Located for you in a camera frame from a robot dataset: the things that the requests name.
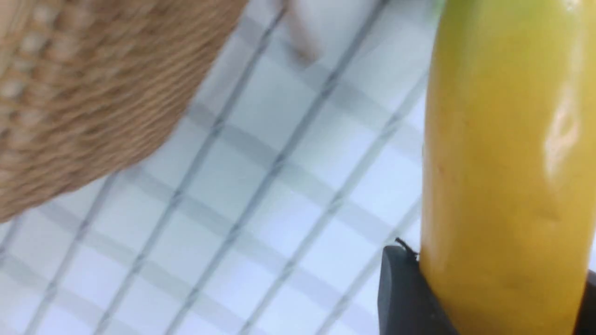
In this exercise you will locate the woven wicker basket green lining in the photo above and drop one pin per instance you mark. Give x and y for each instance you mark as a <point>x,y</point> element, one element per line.
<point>89,87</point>

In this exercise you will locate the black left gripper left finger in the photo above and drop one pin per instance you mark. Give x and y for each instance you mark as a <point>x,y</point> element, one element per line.
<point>406,304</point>

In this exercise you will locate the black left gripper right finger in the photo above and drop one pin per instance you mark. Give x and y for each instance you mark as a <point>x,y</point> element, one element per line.
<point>586,321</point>

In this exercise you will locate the white checkered tablecloth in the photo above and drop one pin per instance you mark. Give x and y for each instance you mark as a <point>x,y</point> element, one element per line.
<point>265,212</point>

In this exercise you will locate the yellow plastic banana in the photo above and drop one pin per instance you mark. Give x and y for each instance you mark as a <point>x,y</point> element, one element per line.
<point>509,181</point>

